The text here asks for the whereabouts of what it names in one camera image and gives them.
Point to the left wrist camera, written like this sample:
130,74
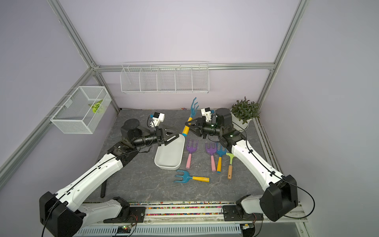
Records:
156,119

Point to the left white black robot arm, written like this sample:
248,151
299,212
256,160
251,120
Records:
64,213

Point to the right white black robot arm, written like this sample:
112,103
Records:
280,192

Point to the green leaf in basket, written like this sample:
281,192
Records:
97,107

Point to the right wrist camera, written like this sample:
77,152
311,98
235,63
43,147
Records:
207,113

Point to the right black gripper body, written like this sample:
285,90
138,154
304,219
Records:
210,129

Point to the teal fork yellow handle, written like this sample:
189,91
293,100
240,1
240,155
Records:
185,177

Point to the white vented cable duct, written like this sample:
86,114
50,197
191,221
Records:
160,230

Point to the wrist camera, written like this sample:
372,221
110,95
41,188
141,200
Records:
156,119
207,113

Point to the white mesh wall basket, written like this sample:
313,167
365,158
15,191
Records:
75,116

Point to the large potted plant white pot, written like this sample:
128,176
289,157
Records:
243,111

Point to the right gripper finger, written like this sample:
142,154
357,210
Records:
196,131
198,122

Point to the teal rake yellow handle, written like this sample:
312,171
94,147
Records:
193,110
220,152

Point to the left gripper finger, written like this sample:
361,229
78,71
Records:
169,129
170,139

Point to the white wire wall shelf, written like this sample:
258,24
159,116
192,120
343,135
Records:
165,77

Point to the purple rake pink handle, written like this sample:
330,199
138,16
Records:
191,148
211,149

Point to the white storage box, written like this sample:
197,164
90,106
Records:
170,157

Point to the aluminium frame rails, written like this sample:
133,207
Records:
9,168

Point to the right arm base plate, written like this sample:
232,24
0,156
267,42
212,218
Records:
236,213

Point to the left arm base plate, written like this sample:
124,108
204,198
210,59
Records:
133,214

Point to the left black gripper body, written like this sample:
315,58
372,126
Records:
157,137

